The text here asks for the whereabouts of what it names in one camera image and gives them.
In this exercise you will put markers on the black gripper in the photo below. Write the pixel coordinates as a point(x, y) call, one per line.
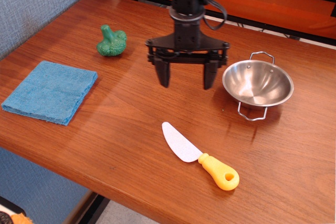
point(187, 44)

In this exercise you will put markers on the silver metal bowl with handles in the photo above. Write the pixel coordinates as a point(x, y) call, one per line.
point(257, 83)

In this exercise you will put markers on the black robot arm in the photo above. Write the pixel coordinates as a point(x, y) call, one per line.
point(191, 7)

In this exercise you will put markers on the folded blue cloth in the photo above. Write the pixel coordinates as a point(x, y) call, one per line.
point(51, 92)

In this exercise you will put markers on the green toy broccoli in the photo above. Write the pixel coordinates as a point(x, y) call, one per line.
point(114, 42)

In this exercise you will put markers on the orange object bottom left corner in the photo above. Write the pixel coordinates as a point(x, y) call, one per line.
point(21, 219)

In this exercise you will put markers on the toy knife yellow handle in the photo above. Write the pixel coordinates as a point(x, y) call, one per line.
point(224, 176)

